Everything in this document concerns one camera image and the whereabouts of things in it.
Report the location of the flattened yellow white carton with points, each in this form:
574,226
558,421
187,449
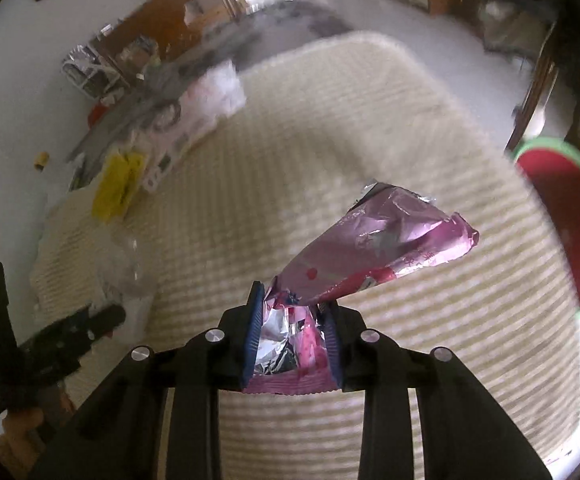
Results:
117,185

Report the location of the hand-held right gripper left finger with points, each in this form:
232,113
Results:
254,340

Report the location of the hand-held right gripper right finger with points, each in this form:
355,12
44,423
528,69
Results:
332,345

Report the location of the pink foil snack wrapper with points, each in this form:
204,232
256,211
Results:
369,240

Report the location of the white red-label bag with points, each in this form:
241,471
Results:
130,270

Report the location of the white pink printed plastic bag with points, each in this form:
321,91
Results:
205,105

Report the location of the red bucket with green rim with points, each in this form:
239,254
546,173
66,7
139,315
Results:
564,210

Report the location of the wooden chair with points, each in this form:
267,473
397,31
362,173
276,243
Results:
537,95

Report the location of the person's left hand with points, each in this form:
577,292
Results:
20,430

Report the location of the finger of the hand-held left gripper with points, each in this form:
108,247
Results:
105,320

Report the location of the metal rack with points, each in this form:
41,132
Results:
90,70

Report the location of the small yellow object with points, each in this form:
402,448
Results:
41,161

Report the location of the red plastic item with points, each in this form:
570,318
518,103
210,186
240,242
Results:
101,112

